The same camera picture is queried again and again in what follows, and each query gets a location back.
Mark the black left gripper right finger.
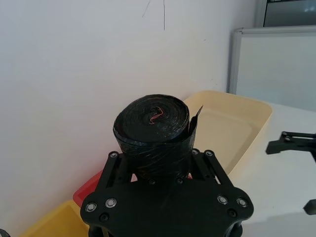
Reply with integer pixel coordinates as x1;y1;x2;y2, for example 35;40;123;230
189;148;235;190

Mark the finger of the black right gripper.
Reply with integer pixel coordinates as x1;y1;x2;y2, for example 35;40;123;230
265;130;316;163
304;198;316;215

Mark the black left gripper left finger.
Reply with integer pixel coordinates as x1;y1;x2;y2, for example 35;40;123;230
96;150;135;192

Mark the black plastic bag roll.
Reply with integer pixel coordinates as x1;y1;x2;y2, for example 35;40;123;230
113;93;204;183

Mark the red plastic bin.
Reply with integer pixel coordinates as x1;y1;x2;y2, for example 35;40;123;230
73;169;105;206

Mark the cream plastic tray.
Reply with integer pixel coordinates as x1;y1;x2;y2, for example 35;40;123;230
184;90;274;176

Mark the yellow plastic bin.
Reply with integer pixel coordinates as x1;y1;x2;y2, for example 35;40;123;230
16;199;91;237

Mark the grey framed window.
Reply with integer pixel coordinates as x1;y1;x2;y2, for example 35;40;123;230
254;0;316;28

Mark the whiteboard with grey frame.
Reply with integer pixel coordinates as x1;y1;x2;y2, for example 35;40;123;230
226;26;316;110

